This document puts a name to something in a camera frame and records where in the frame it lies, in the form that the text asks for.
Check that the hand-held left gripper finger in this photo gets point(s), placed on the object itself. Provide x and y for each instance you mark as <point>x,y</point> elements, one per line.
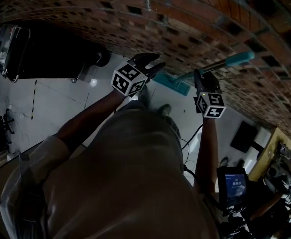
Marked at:
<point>156,70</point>
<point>144,60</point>

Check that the light wooden desk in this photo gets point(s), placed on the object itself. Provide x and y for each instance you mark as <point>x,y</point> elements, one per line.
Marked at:
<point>265,158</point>

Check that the person in white shirt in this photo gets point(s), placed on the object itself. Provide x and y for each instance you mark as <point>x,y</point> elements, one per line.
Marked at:
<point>110,178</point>

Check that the small black monitor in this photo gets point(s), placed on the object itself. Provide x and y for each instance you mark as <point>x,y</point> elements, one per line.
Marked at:
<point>235,185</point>

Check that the person's left forearm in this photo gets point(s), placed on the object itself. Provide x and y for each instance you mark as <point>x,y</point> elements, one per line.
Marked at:
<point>90,118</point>

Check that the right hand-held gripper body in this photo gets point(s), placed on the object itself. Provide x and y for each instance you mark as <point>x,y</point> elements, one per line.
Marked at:
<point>210,104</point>

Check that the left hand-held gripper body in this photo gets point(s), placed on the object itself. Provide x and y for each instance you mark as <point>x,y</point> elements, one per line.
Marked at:
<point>128,80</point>

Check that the white round roll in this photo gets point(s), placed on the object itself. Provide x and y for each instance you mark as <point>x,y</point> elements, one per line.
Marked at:
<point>12,157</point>

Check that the black wheeled cart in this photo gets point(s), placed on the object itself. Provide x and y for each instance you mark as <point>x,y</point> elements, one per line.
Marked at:
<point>55,56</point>

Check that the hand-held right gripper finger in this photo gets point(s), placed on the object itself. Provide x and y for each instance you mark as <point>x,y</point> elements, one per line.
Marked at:
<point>212,82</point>
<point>198,80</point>

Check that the person's beige trousers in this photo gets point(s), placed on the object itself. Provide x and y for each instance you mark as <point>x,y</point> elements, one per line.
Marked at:
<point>145,99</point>

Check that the person's right forearm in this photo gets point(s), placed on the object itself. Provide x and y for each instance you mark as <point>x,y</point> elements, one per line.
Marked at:
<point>206,153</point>

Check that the black floor mat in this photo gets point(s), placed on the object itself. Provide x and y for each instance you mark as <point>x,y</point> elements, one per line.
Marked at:
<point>244,137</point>

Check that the teal mop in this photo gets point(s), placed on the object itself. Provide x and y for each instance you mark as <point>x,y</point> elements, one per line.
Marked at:
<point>240,58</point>

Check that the grey white round device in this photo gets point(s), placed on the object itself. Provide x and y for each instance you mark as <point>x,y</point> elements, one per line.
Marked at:
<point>280,170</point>

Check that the person's grey shoe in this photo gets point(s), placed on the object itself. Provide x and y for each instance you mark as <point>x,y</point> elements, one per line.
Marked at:
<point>165,109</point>

